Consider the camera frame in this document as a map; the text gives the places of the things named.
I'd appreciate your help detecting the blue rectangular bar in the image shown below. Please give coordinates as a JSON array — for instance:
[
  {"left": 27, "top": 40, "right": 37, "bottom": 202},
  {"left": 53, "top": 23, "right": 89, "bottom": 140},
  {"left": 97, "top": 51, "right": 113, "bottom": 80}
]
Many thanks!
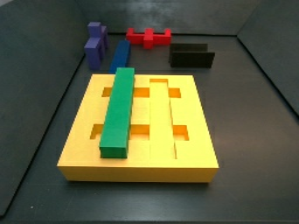
[{"left": 109, "top": 40, "right": 131, "bottom": 74}]

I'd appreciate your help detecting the yellow slotted board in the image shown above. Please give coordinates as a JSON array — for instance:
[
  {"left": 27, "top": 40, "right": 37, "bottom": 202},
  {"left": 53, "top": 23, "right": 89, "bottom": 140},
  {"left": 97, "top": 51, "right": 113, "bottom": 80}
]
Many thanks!
[{"left": 58, "top": 74, "right": 219, "bottom": 183}]

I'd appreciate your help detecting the red fork-shaped block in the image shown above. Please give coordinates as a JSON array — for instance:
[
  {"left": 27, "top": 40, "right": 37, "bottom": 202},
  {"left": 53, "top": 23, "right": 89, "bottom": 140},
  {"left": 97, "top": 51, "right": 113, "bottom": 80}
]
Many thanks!
[{"left": 126, "top": 28, "right": 173, "bottom": 49}]

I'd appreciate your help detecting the purple cross-shaped block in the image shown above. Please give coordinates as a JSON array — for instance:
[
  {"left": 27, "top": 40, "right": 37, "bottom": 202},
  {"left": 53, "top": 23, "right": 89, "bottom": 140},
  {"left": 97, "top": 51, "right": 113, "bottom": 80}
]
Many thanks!
[{"left": 85, "top": 22, "right": 109, "bottom": 70}]

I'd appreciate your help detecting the green rectangular bar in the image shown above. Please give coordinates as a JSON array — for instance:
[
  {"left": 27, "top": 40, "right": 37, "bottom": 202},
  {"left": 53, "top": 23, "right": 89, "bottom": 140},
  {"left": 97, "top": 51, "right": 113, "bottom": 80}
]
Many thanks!
[{"left": 99, "top": 67, "right": 135, "bottom": 158}]

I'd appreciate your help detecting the black U-shaped bracket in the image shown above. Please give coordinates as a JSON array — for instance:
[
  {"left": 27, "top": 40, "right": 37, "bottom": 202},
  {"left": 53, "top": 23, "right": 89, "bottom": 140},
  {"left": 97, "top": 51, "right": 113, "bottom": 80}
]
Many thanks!
[{"left": 170, "top": 43, "right": 215, "bottom": 68}]

